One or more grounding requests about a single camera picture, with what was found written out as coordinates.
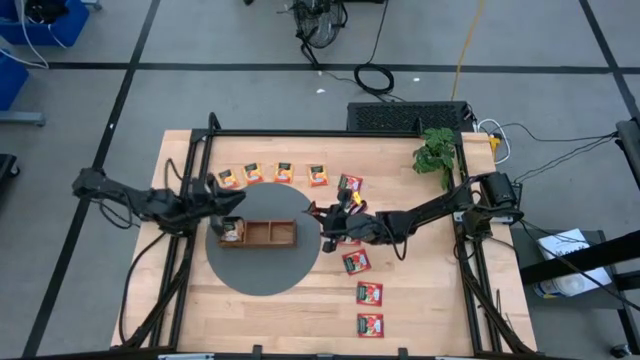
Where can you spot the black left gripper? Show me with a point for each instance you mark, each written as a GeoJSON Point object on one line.
{"type": "Point", "coordinates": [192, 207]}

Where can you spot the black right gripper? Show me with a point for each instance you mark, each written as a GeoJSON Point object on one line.
{"type": "Point", "coordinates": [357, 227]}

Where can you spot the beige tea packet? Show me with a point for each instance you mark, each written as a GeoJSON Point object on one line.
{"type": "Point", "coordinates": [232, 231]}

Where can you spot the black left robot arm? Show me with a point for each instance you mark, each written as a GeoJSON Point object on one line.
{"type": "Point", "coordinates": [125, 192]}

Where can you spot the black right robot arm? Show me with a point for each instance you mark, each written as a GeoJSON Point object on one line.
{"type": "Point", "coordinates": [430, 210]}

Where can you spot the orange tea packet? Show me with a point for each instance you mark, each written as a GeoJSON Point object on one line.
{"type": "Point", "coordinates": [283, 172]}
{"type": "Point", "coordinates": [230, 179]}
{"type": "Point", "coordinates": [318, 175]}
{"type": "Point", "coordinates": [253, 173]}

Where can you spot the wooden three-compartment tray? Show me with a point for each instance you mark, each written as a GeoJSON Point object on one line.
{"type": "Point", "coordinates": [272, 234]}

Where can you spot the grey round woven placemat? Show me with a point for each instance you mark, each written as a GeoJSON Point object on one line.
{"type": "Point", "coordinates": [260, 270]}

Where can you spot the black perforated computer case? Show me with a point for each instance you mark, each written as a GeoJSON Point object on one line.
{"type": "Point", "coordinates": [400, 117]}

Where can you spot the green plant in white pot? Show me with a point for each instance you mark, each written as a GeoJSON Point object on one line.
{"type": "Point", "coordinates": [435, 150]}

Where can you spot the yellow power plug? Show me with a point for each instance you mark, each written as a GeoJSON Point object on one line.
{"type": "Point", "coordinates": [494, 145]}

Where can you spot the black floor fan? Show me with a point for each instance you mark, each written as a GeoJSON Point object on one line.
{"type": "Point", "coordinates": [320, 20]}

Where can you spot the grey platform base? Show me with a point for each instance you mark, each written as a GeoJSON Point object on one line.
{"type": "Point", "coordinates": [22, 118]}

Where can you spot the large blue bin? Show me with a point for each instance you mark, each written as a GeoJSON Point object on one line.
{"type": "Point", "coordinates": [65, 30]}

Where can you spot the white paper sheets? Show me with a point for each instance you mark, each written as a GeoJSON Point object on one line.
{"type": "Point", "coordinates": [565, 245]}

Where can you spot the small blue bin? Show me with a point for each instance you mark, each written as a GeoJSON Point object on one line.
{"type": "Point", "coordinates": [12, 80]}

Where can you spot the white round disc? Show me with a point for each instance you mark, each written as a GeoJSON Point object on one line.
{"type": "Point", "coordinates": [570, 286]}

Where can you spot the black metal stand beam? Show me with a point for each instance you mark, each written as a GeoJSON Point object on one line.
{"type": "Point", "coordinates": [600, 255]}

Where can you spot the black caster wheel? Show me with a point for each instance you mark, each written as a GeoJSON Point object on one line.
{"type": "Point", "coordinates": [620, 351]}

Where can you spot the black aluminium table frame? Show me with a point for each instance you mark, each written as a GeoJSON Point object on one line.
{"type": "Point", "coordinates": [320, 133]}

